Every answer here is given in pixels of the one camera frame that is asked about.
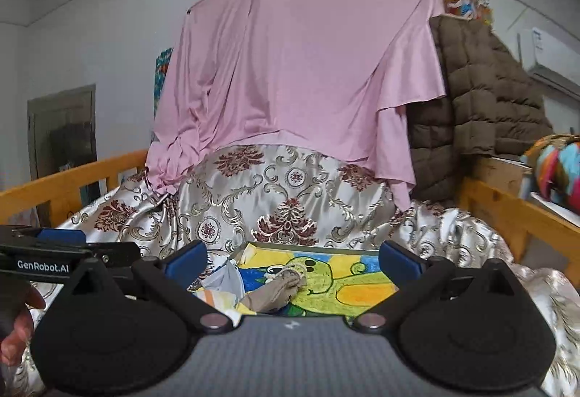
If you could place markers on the wooden bed frame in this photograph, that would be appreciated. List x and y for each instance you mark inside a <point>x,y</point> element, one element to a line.
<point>516,220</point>

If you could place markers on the white air conditioner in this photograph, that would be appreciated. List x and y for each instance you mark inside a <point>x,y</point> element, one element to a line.
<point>550,61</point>

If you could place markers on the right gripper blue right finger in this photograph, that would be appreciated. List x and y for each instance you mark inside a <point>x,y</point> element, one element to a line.
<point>416,280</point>

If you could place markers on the white blue plastic bag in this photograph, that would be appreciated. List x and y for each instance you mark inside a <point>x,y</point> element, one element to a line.
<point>223,290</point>

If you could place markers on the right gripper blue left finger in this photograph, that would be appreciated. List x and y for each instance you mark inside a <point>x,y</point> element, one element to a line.
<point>167,282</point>

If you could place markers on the brown quilted jacket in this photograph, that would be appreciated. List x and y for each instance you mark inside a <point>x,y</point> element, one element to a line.
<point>491,107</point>

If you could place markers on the colourful striped blanket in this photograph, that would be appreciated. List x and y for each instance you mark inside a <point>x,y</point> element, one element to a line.
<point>554,160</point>

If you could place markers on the grey tray with cartoon print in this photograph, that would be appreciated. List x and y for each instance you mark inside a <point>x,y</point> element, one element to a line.
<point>337,283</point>

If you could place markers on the person's left hand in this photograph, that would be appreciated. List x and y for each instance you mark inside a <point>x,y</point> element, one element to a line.
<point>14,345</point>

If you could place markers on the silver floral satin cover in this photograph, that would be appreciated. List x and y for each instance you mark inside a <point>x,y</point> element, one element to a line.
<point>281,195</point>

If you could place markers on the pink hanging sheet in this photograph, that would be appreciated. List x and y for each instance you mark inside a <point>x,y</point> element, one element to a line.
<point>333,76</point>

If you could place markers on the beige grey sock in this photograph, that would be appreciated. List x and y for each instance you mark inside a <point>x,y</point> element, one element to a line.
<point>277,292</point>

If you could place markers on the blue wall poster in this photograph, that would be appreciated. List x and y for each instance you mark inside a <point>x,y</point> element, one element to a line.
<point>161,68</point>

